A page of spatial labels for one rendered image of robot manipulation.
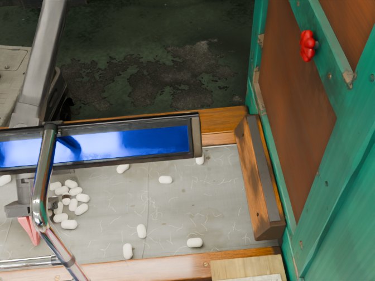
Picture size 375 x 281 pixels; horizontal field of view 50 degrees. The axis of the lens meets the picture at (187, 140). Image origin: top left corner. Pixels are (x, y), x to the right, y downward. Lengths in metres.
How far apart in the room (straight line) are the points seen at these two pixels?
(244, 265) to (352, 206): 0.39
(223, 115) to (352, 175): 0.65
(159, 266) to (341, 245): 0.43
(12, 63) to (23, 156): 1.22
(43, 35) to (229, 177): 0.55
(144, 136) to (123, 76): 1.75
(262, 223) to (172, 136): 0.30
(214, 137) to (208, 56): 1.43
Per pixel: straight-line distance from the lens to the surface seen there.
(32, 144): 0.70
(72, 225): 0.99
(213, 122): 1.10
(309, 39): 0.57
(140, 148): 0.67
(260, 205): 0.87
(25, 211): 0.95
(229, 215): 0.97
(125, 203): 1.00
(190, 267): 0.89
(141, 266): 0.90
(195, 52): 2.51
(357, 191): 0.52
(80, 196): 1.02
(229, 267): 0.88
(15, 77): 1.84
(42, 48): 0.98
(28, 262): 0.74
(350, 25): 0.52
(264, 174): 0.89
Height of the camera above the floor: 1.60
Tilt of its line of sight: 52 degrees down
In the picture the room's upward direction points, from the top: 4 degrees counter-clockwise
